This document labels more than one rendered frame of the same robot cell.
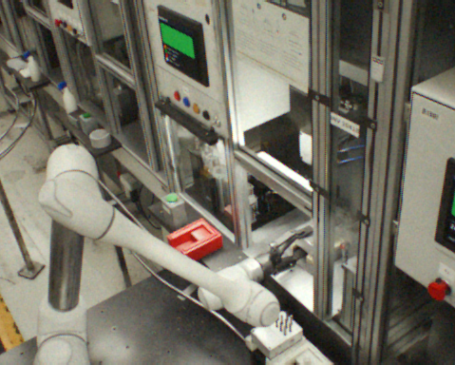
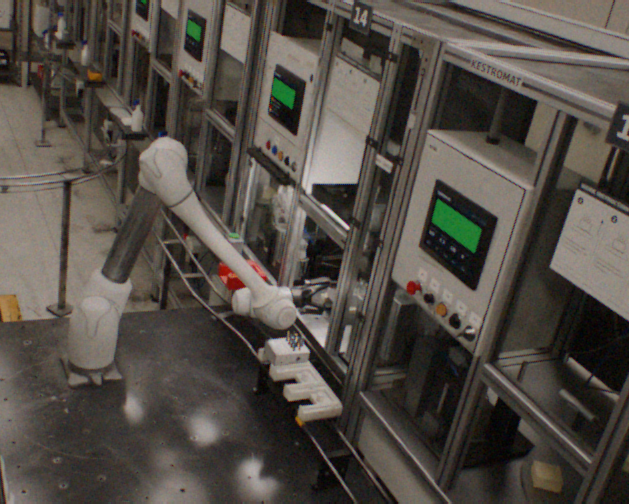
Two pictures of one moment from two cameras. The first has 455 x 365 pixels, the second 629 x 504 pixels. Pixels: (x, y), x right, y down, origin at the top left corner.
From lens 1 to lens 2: 107 cm
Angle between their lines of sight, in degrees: 11
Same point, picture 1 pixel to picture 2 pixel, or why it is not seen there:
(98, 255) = not seen: hidden behind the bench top
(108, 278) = not seen: hidden behind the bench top
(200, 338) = (218, 360)
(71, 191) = (167, 159)
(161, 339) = (182, 350)
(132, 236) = (198, 216)
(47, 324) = (93, 288)
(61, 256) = (131, 226)
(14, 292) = not seen: hidden behind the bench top
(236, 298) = (264, 295)
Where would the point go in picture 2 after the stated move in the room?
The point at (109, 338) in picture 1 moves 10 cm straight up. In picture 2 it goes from (136, 337) to (138, 315)
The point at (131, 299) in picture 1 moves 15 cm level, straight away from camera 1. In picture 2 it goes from (166, 318) to (166, 299)
